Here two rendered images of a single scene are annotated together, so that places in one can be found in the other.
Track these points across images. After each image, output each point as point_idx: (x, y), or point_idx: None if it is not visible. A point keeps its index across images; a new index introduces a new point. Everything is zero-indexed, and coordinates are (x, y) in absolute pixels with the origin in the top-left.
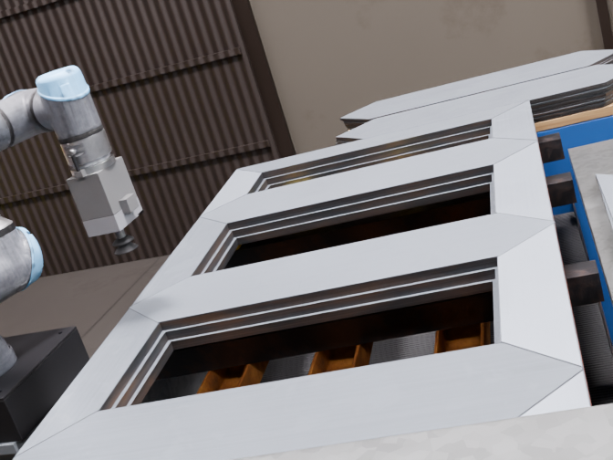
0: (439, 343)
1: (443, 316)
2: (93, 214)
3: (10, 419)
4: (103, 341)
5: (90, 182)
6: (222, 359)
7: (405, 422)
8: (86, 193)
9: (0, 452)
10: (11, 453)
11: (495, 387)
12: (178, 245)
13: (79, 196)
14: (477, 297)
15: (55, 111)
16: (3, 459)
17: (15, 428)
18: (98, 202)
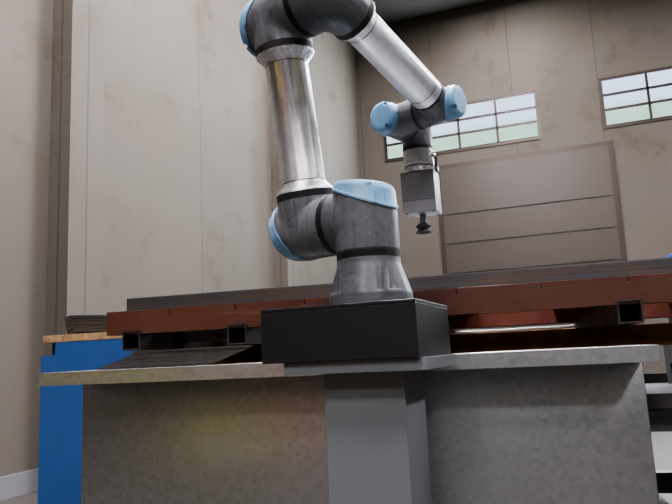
0: None
1: (450, 329)
2: (437, 197)
3: (448, 329)
4: (472, 272)
5: (437, 177)
6: None
7: None
8: (436, 181)
9: (451, 362)
10: (453, 364)
11: None
12: (304, 285)
13: (435, 182)
14: (451, 323)
15: (430, 128)
16: (419, 392)
17: (449, 339)
18: (438, 190)
